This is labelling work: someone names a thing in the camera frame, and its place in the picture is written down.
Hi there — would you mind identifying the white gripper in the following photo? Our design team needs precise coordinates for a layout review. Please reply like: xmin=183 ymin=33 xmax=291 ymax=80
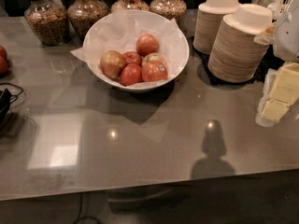
xmin=254 ymin=0 xmax=299 ymax=127

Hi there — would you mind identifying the paper bowl stack back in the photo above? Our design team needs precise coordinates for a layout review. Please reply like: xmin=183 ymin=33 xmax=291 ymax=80
xmin=193 ymin=0 xmax=240 ymax=55

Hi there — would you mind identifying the pale apple behind sticker apple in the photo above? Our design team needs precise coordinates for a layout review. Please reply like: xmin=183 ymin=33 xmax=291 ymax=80
xmin=141 ymin=52 xmax=166 ymax=66

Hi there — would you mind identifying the red apple with sticker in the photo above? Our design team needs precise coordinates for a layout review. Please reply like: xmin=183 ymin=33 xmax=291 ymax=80
xmin=142 ymin=62 xmax=168 ymax=82

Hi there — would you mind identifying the red apple back top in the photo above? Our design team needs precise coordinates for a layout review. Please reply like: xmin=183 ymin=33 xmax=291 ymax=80
xmin=135 ymin=34 xmax=160 ymax=56

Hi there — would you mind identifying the white ceramic bowl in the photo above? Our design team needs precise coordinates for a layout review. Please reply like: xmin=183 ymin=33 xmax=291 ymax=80
xmin=82 ymin=9 xmax=191 ymax=93

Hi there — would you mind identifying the red apple middle small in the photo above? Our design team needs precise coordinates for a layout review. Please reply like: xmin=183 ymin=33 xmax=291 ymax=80
xmin=122 ymin=51 xmax=142 ymax=65

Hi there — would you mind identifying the red apple front centre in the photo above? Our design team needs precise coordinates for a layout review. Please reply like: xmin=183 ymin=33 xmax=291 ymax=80
xmin=120 ymin=63 xmax=142 ymax=86

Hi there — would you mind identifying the white paper bowl liner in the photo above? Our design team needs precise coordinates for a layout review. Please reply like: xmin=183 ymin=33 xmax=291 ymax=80
xmin=69 ymin=8 xmax=188 ymax=90

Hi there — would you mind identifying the yellowish red apple left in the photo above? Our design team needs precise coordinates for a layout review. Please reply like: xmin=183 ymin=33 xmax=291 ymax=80
xmin=100 ymin=50 xmax=127 ymax=79

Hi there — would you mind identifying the red apple left edge lower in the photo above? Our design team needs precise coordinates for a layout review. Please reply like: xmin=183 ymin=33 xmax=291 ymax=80
xmin=0 ymin=56 xmax=8 ymax=77

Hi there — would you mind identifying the red apple edge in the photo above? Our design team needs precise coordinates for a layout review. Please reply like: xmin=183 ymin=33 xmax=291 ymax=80
xmin=0 ymin=46 xmax=7 ymax=60
xmin=0 ymin=56 xmax=8 ymax=77

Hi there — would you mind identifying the red apple left edge upper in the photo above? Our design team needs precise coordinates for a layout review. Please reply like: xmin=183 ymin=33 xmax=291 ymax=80
xmin=0 ymin=46 xmax=7 ymax=60

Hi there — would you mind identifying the black mat under stacks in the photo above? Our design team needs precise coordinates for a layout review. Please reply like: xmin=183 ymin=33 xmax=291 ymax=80
xmin=193 ymin=34 xmax=284 ymax=85

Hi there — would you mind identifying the glass cereal jar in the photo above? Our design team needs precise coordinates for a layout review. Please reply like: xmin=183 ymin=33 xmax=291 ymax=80
xmin=24 ymin=0 xmax=70 ymax=46
xmin=111 ymin=0 xmax=150 ymax=12
xmin=149 ymin=0 xmax=187 ymax=25
xmin=67 ymin=0 xmax=109 ymax=40

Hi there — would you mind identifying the glass cereal jar far left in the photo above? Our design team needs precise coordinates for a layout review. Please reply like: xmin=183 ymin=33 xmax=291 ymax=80
xmin=24 ymin=0 xmax=70 ymax=46

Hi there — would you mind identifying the black device with cable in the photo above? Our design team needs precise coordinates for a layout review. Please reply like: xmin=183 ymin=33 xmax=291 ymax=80
xmin=0 ymin=82 xmax=24 ymax=130

